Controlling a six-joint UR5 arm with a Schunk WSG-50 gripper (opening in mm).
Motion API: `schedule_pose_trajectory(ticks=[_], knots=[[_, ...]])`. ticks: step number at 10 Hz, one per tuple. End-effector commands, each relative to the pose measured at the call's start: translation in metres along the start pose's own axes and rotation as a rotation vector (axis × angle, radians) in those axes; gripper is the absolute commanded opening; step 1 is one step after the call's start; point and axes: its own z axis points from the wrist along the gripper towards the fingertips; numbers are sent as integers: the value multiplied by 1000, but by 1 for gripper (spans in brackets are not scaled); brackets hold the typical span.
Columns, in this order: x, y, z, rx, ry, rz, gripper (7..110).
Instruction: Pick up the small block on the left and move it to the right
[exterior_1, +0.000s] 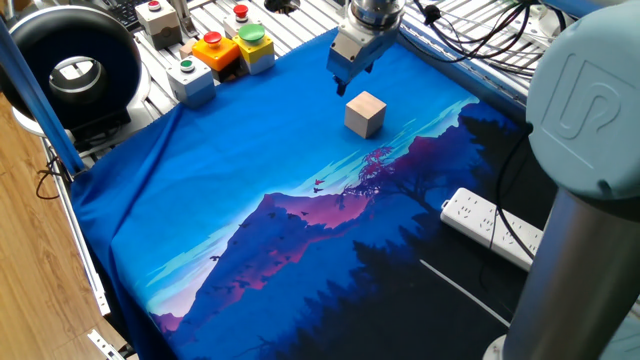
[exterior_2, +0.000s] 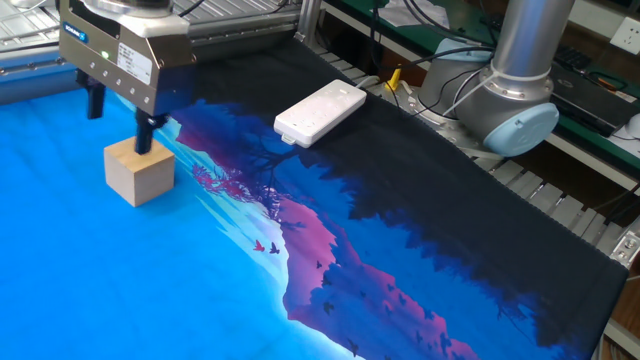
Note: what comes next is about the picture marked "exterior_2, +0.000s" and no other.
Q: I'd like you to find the aluminium upright post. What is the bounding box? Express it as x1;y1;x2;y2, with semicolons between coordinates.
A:
294;0;324;44

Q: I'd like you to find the small wooden cube block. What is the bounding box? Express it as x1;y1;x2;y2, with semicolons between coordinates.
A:
103;135;176;208

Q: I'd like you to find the white computer mouse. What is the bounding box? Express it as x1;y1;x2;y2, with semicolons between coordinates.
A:
624;112;640;141

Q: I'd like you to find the white power strip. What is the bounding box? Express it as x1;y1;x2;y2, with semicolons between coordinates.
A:
273;78;369;150

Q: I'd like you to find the white wall socket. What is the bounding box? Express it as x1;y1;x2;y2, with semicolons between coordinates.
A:
609;16;640;56

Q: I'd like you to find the thick black cable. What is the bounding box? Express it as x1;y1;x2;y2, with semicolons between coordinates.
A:
370;0;495;85

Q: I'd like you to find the aluminium frame rail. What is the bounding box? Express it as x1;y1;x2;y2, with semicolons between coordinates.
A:
0;9;301;106

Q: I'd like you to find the black flat electronic device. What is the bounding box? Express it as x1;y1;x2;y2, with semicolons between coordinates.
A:
549;44;640;139

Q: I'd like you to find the long white cable tie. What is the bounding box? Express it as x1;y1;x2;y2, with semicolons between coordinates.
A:
442;72;499;117

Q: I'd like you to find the white paper sheet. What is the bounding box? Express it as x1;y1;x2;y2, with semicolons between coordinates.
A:
379;0;451;30

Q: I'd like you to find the metal corner bracket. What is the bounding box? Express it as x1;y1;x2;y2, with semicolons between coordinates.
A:
608;229;640;269

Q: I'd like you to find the silver Schunk gripper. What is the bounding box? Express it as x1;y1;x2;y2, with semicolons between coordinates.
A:
57;0;198;156

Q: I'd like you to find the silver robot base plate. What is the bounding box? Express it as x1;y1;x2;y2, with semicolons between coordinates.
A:
367;79;506;161

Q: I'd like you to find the yellow plastic clip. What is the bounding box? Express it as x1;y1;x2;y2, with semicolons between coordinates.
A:
383;63;404;92

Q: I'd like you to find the printed mountain landscape cloth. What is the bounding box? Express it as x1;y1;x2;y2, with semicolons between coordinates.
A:
0;37;630;360

